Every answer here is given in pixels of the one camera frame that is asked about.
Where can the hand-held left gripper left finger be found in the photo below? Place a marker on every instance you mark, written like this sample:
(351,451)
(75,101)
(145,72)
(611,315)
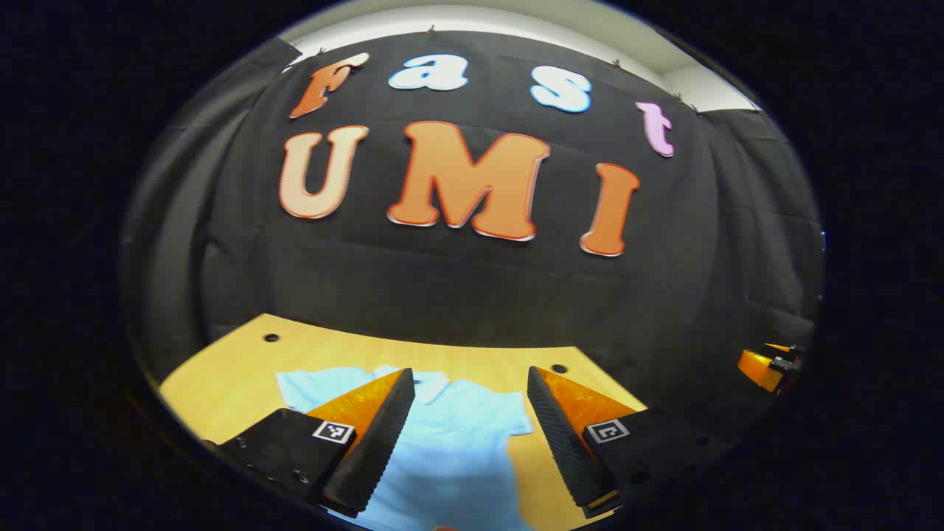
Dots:
(376,442)

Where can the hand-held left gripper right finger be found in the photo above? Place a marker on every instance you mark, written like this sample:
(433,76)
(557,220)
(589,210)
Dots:
(564,442)

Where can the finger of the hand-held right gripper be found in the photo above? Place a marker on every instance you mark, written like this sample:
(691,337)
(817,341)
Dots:
(759,366)

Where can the light blue T-shirt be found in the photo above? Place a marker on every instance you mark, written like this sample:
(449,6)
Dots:
(450,457)

